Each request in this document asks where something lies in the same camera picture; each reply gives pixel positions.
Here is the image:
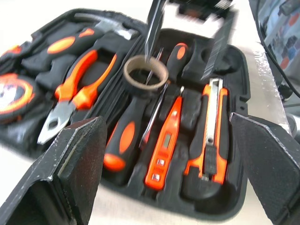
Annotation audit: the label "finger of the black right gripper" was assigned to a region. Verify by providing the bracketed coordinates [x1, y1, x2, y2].
[200, 10, 236, 82]
[144, 0, 167, 64]

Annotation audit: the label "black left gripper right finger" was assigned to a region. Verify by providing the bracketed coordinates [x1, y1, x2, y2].
[228, 112, 300, 225]

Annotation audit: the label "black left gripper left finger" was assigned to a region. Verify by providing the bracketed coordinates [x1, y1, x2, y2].
[0, 115, 108, 225]

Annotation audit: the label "orange and black utility knife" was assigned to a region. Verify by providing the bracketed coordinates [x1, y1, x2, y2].
[184, 78, 229, 186]

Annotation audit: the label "black tape roll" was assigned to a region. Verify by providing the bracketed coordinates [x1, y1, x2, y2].
[123, 56, 169, 98]

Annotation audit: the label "cross tip screwdriver orange black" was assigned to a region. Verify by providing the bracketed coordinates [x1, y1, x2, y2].
[103, 48, 165, 173]

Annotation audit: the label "orange voltage tester pen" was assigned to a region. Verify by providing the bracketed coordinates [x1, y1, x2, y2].
[144, 85, 185, 190]

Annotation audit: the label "black tool case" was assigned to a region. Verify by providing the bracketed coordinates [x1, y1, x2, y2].
[0, 8, 253, 215]

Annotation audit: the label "orange and black tape measure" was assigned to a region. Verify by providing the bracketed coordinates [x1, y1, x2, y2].
[0, 72, 37, 125]

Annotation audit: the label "thin black cable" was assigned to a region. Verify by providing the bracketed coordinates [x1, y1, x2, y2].
[255, 23, 300, 99]

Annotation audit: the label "claw hammer orange black handle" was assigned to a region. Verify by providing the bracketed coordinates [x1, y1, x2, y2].
[21, 18, 141, 80]

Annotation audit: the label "orange handled pliers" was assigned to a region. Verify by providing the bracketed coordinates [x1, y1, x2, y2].
[37, 49, 118, 145]

